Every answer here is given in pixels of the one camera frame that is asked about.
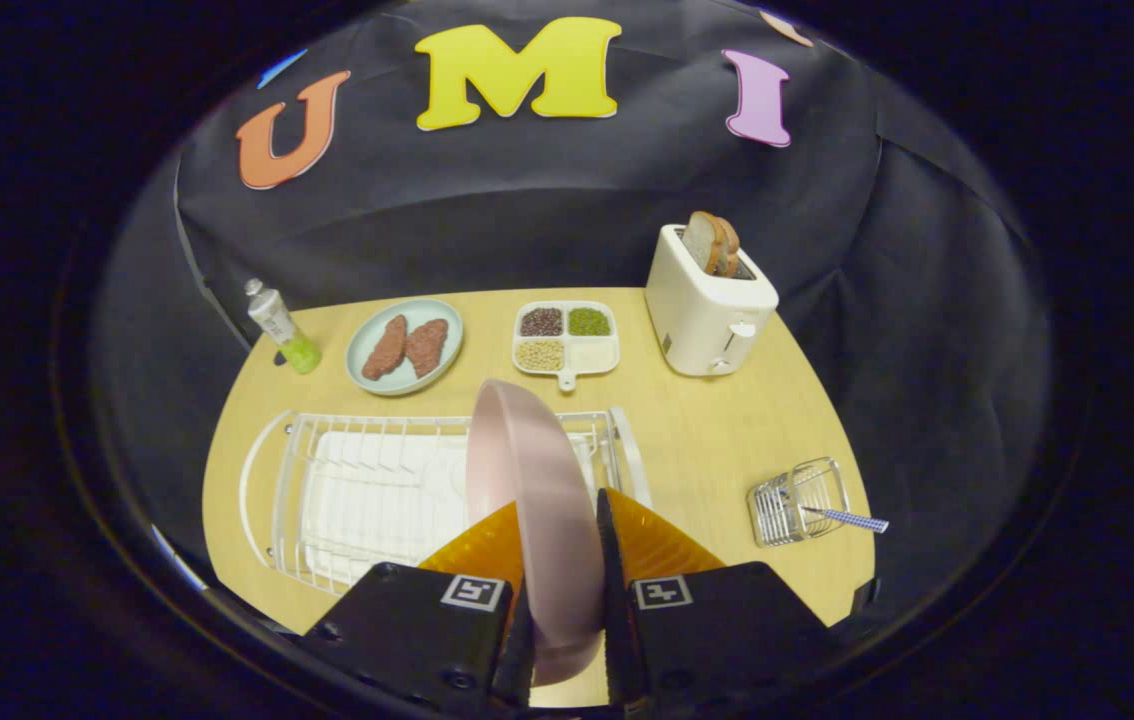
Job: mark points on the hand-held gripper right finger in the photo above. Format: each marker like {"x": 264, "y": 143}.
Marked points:
{"x": 707, "y": 630}

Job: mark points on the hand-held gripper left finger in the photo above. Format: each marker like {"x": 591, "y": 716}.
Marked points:
{"x": 427, "y": 640}

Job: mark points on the pink plate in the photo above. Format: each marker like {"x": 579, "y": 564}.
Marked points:
{"x": 537, "y": 500}

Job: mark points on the pale green plate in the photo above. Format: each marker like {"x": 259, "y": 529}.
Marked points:
{"x": 427, "y": 310}

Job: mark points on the white divided tray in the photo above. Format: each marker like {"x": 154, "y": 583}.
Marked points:
{"x": 567, "y": 380}

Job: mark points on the brown meat patty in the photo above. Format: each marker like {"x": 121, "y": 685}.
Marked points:
{"x": 426, "y": 346}
{"x": 385, "y": 348}

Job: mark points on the yellow soybeans pile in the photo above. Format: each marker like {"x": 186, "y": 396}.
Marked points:
{"x": 540, "y": 355}

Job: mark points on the white toaster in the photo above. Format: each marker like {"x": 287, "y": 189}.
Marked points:
{"x": 702, "y": 320}

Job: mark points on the green beans pile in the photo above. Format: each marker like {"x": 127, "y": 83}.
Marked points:
{"x": 589, "y": 321}

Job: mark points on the dark red beans pile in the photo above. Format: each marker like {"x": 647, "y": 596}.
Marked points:
{"x": 541, "y": 321}

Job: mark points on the clear bottle with green liquid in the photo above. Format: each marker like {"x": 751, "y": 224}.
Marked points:
{"x": 277, "y": 325}

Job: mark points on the black backdrop cloth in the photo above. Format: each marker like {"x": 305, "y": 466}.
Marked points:
{"x": 527, "y": 220}

